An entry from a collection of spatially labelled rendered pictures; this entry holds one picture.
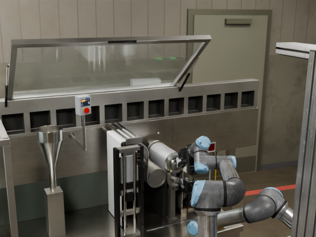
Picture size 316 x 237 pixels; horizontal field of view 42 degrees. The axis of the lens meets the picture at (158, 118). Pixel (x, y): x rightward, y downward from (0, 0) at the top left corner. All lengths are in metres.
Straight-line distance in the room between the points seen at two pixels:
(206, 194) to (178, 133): 1.12
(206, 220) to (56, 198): 0.93
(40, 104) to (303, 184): 1.54
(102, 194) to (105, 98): 0.65
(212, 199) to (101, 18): 3.27
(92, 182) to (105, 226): 0.32
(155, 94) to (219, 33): 2.56
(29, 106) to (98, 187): 0.70
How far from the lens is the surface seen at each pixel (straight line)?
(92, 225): 2.57
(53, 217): 2.44
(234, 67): 5.30
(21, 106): 2.47
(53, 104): 2.50
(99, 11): 4.72
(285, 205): 2.22
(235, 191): 1.82
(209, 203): 1.80
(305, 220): 1.63
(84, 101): 2.20
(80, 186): 2.70
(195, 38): 2.37
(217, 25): 5.13
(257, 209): 2.12
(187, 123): 2.88
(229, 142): 3.13
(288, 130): 6.00
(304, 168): 1.57
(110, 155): 2.52
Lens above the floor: 2.16
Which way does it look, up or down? 15 degrees down
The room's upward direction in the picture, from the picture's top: straight up
